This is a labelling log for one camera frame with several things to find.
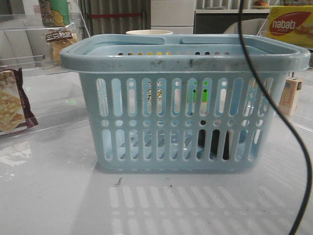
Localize left clear acrylic shelf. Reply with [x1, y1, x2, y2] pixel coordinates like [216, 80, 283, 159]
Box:
[0, 12, 89, 139]

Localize brown cracker snack bag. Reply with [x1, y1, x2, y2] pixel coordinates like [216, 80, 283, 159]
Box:
[0, 68, 38, 136]

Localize clear acrylic shelf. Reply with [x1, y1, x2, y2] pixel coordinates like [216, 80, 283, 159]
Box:
[0, 12, 89, 139]
[258, 0, 313, 131]

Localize dark tissue pack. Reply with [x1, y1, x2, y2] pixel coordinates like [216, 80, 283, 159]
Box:
[197, 129, 230, 160]

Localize light blue plastic basket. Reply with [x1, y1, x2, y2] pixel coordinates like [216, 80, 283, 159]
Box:
[59, 34, 311, 175]

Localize white drawer cabinet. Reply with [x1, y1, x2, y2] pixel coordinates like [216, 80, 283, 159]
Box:
[151, 0, 196, 34]

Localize white paper cup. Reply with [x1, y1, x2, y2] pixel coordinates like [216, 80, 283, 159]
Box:
[126, 29, 173, 36]

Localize green yellow cartoon package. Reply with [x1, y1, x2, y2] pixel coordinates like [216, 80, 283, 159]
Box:
[38, 0, 70, 27]

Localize black cable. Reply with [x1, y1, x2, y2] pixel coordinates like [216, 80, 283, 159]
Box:
[237, 0, 313, 235]

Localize yellow nabati wafer box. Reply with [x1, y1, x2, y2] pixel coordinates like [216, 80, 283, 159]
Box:
[264, 5, 313, 49]

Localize right clear acrylic shelf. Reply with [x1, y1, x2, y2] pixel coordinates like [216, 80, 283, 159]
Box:
[258, 0, 313, 131]

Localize clear bagged bread package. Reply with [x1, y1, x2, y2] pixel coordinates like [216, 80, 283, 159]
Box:
[45, 23, 79, 67]

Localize small beige carton box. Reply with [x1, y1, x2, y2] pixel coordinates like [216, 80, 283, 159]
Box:
[278, 78, 303, 117]

